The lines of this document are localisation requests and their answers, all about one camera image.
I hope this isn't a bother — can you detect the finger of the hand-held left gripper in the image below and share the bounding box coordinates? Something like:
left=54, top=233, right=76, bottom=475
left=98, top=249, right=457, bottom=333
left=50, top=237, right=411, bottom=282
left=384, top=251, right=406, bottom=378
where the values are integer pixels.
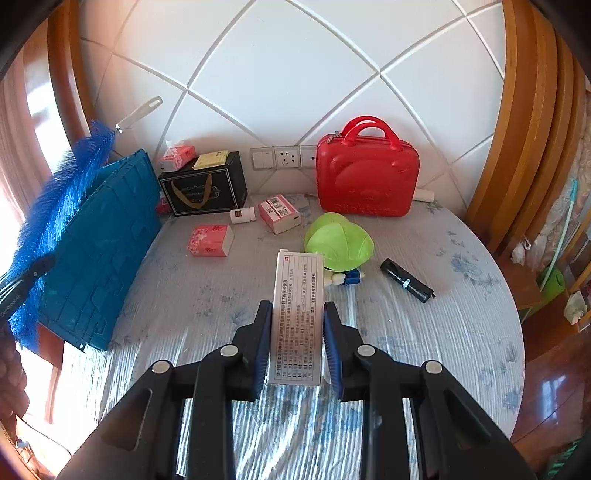
left=16, top=253, right=57, bottom=289

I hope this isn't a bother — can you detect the blue feather duster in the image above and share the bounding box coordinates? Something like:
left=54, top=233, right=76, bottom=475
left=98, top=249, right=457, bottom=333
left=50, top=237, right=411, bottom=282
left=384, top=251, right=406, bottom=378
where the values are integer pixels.
left=8, top=96, right=164, bottom=352

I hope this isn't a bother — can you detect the small yellow box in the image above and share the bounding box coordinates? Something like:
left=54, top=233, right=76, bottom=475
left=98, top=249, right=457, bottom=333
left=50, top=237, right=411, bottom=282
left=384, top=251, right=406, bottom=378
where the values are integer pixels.
left=192, top=150, right=230, bottom=171

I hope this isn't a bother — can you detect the red toy suitcase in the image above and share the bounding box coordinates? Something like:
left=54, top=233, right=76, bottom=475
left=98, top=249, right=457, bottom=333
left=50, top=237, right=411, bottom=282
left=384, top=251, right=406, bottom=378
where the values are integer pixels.
left=315, top=115, right=421, bottom=217

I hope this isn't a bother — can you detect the green cup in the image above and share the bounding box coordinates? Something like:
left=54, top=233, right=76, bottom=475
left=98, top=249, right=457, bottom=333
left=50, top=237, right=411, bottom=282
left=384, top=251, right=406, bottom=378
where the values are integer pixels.
left=540, top=267, right=565, bottom=301

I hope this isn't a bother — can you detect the white medicine box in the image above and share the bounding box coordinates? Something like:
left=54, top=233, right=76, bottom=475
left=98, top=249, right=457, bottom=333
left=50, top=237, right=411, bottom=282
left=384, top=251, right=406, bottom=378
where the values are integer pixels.
left=269, top=249, right=325, bottom=387

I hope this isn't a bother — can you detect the pink tissue pack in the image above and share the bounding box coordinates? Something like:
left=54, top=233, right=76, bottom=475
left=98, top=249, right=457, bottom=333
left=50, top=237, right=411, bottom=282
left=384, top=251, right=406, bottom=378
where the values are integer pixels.
left=160, top=138, right=195, bottom=172
left=187, top=224, right=235, bottom=257

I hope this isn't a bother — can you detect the green frog plush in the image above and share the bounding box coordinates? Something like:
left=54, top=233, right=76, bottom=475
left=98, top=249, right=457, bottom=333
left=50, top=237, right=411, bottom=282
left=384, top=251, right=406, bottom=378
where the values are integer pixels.
left=304, top=212, right=375, bottom=274

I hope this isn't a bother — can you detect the light blue stick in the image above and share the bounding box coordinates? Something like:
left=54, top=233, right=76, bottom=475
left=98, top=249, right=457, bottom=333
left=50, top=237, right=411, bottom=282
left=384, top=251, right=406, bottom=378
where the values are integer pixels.
left=542, top=180, right=580, bottom=282

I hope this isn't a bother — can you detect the black flashlight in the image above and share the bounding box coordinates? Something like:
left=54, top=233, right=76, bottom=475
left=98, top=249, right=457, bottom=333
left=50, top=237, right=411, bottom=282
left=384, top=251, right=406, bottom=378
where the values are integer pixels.
left=380, top=258, right=435, bottom=304

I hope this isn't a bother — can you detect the person's left hand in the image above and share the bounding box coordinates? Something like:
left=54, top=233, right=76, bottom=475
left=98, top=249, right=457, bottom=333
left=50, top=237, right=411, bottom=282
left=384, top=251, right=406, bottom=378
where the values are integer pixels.
left=0, top=330, right=27, bottom=418

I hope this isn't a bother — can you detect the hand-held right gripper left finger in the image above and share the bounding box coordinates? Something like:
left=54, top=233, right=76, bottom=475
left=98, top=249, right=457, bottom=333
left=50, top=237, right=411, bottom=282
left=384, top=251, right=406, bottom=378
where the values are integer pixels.
left=55, top=300, right=274, bottom=480

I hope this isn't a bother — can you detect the small white toy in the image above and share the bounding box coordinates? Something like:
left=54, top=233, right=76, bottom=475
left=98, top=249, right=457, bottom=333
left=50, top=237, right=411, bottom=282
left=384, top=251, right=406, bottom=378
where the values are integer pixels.
left=323, top=268, right=366, bottom=288

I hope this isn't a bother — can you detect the white wall light switch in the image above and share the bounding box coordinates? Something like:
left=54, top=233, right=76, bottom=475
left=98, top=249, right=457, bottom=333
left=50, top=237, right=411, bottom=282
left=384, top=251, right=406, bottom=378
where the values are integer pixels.
left=250, top=147, right=277, bottom=171

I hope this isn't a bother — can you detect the blue plastic crate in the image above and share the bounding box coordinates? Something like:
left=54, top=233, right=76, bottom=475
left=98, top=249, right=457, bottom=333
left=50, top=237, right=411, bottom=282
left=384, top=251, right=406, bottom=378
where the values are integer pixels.
left=37, top=150, right=162, bottom=352

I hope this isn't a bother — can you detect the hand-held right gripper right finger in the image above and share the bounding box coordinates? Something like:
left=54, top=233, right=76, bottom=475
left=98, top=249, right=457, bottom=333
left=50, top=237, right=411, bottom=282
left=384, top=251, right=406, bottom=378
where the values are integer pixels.
left=323, top=301, right=539, bottom=480

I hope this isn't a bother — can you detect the curved wooden frame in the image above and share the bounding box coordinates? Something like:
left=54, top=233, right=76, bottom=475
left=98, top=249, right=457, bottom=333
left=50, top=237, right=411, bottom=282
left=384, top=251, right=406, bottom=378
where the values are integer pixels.
left=46, top=0, right=100, bottom=153
left=464, top=0, right=587, bottom=252

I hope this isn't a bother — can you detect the black gift box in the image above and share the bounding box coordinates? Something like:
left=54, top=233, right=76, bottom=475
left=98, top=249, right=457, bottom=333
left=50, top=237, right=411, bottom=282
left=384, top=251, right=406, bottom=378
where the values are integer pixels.
left=158, top=151, right=249, bottom=217

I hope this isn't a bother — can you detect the red and white box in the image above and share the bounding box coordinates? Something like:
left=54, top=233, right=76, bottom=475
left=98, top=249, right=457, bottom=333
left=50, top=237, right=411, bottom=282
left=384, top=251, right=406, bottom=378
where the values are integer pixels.
left=257, top=196, right=302, bottom=234

